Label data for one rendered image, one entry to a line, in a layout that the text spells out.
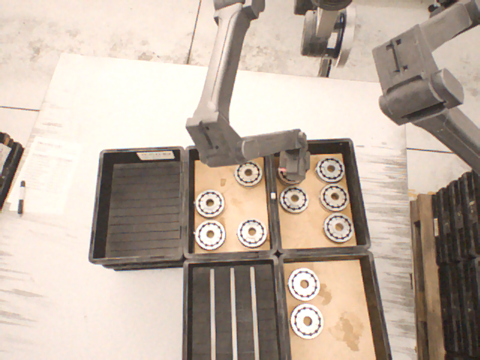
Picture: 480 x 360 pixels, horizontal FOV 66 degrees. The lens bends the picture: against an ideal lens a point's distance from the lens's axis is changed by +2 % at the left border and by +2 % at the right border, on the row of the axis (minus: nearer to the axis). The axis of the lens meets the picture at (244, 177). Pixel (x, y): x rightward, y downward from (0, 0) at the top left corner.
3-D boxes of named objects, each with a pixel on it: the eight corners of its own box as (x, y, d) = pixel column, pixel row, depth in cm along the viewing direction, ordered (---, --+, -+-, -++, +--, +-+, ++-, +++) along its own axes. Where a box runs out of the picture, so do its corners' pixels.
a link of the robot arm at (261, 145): (241, 136, 72) (196, 143, 77) (245, 165, 72) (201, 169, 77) (307, 127, 109) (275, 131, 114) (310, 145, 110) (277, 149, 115)
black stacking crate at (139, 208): (112, 163, 140) (100, 150, 129) (189, 159, 140) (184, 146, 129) (102, 268, 125) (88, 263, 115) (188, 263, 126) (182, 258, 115)
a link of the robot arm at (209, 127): (217, 133, 64) (172, 140, 69) (250, 169, 75) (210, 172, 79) (253, -33, 83) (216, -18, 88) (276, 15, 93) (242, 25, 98)
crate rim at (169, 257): (102, 151, 131) (99, 148, 128) (185, 148, 131) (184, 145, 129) (90, 265, 116) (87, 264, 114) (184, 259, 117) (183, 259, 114)
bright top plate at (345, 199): (319, 184, 131) (319, 183, 130) (347, 184, 131) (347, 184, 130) (321, 211, 127) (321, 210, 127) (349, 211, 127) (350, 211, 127)
